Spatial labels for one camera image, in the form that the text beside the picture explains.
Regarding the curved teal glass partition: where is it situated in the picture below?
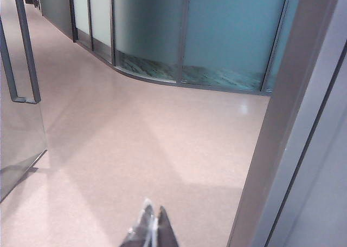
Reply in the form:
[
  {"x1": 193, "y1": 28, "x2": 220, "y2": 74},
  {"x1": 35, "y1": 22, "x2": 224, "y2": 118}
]
[{"x1": 112, "y1": 0, "x2": 295, "y2": 94}]

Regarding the clear glass door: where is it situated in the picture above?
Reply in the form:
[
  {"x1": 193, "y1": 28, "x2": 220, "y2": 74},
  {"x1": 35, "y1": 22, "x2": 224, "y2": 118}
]
[{"x1": 0, "y1": 0, "x2": 48, "y2": 204}]

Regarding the gray door frame pillar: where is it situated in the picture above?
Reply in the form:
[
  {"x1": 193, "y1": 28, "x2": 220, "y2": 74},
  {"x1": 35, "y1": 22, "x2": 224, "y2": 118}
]
[{"x1": 228, "y1": 0, "x2": 347, "y2": 247}]

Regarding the gray metal door handle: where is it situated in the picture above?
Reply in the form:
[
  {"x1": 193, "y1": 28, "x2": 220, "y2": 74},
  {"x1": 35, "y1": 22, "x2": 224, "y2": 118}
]
[{"x1": 0, "y1": 0, "x2": 42, "y2": 105}]

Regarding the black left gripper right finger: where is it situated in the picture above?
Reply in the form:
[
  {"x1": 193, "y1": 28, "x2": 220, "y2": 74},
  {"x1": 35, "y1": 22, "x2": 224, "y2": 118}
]
[{"x1": 157, "y1": 205, "x2": 181, "y2": 247}]

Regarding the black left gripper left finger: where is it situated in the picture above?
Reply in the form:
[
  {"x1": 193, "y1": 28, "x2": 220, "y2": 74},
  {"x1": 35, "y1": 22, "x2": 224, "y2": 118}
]
[{"x1": 119, "y1": 198, "x2": 158, "y2": 247}]

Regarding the white frosted glass partition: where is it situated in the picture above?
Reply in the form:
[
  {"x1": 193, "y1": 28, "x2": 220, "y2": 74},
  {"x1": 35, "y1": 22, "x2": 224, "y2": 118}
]
[{"x1": 69, "y1": 0, "x2": 114, "y2": 64}]

